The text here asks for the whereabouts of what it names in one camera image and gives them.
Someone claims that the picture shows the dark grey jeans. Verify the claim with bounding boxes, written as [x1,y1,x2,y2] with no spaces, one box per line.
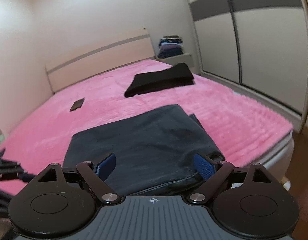
[63,105,225,196]

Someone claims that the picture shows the stack of folded clothes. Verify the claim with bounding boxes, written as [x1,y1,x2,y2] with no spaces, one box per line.
[158,35,184,59]

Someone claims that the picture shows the white mattress edge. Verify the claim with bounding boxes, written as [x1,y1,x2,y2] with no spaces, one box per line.
[254,131,294,183]

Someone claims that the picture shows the pink fluffy bed blanket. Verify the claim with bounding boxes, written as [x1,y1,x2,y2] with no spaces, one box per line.
[0,60,293,174]

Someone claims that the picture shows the black smartphone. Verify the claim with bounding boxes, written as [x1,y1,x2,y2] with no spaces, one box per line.
[70,98,85,112]

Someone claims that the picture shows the folded black garment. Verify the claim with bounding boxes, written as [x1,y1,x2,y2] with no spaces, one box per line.
[124,63,194,98]

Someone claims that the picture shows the white bedside table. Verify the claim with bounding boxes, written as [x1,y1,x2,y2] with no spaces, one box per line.
[157,53,194,69]

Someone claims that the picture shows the white sliding wardrobe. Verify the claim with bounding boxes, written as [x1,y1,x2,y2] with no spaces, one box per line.
[187,0,308,132]

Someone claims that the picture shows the beige bed headboard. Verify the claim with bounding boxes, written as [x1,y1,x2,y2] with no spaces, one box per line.
[45,28,155,93]

